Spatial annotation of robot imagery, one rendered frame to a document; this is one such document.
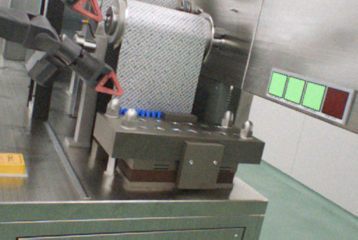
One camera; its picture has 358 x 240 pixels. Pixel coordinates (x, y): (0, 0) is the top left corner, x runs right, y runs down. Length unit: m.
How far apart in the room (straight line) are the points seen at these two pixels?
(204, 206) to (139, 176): 0.16
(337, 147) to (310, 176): 0.42
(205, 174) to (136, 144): 0.19
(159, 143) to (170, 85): 0.24
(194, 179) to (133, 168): 0.15
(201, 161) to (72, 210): 0.31
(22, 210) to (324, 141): 3.49
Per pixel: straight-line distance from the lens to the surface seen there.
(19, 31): 0.96
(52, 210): 0.86
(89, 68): 1.02
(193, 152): 0.96
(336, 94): 0.88
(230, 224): 1.04
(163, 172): 0.98
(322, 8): 0.96
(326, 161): 4.07
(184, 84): 1.14
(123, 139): 0.90
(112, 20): 1.08
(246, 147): 1.06
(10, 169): 0.95
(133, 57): 1.07
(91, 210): 0.88
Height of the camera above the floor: 1.26
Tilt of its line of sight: 10 degrees down
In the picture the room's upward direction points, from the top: 12 degrees clockwise
